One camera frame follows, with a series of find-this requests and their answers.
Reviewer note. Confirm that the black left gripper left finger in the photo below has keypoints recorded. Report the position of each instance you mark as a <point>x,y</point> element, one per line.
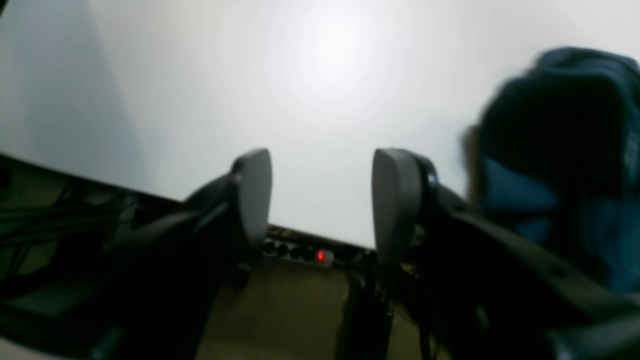
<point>148,296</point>

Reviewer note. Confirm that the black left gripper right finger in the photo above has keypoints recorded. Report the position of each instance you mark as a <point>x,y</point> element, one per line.
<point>479,288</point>

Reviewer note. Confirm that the dark blue t-shirt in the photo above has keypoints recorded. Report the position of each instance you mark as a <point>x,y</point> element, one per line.
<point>558,161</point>

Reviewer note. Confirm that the black power strip red light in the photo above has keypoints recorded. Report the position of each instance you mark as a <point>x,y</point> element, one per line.
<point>320,254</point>

